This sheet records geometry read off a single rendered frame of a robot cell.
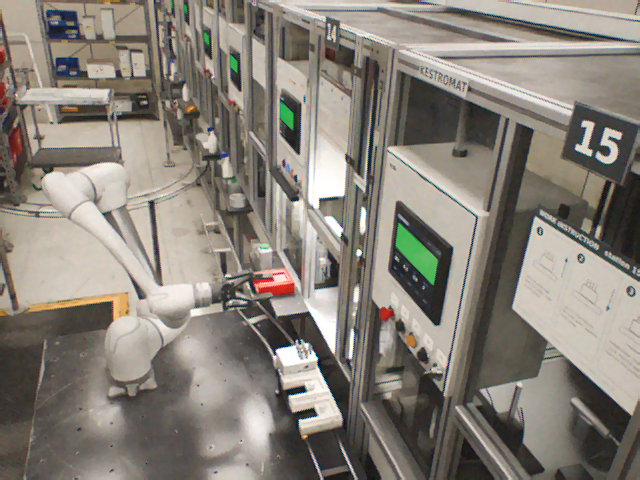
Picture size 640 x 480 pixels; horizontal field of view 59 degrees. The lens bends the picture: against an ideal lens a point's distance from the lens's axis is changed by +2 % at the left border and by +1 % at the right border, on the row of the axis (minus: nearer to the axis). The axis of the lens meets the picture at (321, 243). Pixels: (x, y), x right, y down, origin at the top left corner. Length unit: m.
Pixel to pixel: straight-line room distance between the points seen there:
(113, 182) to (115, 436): 0.92
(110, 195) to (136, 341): 0.56
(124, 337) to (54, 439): 0.40
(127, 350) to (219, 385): 0.38
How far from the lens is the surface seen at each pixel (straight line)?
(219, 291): 2.00
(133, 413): 2.27
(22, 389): 3.58
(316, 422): 1.89
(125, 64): 8.23
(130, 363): 2.26
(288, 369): 2.03
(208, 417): 2.20
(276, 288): 2.39
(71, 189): 2.18
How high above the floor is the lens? 2.23
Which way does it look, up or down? 28 degrees down
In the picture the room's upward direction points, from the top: 3 degrees clockwise
